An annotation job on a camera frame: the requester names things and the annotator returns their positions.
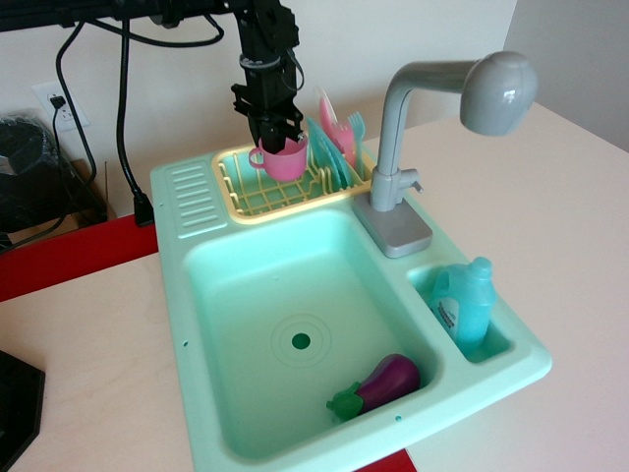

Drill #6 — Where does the white wall outlet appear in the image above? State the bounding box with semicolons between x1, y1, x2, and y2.
30;81;90;132

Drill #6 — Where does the purple toy eggplant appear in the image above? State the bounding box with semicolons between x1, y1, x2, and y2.
326;354;421;421

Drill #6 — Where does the teal toy fork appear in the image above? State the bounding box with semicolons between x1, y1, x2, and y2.
349;112;366;180

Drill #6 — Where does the black braided cable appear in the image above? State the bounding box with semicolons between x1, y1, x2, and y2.
115;14;225;228

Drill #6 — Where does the pink toy plate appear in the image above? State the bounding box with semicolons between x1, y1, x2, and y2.
314;86;345;151

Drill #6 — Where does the pink toy fork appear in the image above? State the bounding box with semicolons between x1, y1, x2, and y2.
328;122;356;168

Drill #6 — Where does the black stand base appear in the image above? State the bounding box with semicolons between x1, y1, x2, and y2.
1;351;45;471

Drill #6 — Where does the mint green toy sink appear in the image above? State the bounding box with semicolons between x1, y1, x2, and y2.
150;151;551;471

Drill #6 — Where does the grey toy faucet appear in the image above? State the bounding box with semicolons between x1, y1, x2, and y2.
353;51;539;259

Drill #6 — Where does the black bag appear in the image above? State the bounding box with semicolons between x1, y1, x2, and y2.
1;115;89;233

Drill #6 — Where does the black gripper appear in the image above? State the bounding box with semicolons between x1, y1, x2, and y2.
231;61;306;153

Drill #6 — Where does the thin black power cable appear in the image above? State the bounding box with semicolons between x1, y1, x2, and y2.
48;19;97;198

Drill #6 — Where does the pink plastic toy cup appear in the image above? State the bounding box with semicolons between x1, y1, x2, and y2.
249;136;309;182

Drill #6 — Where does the cardboard box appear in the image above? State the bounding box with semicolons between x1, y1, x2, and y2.
5;167;117;246

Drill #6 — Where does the blue toy detergent bottle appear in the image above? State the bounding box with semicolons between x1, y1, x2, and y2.
429;257;497;355

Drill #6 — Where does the yellow toy drying rack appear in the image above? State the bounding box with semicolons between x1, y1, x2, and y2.
210;147;375;224

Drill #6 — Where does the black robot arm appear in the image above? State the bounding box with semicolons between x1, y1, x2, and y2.
1;0;304;153

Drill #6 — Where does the teal toy plate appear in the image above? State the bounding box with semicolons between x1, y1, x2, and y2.
306;117;355;192

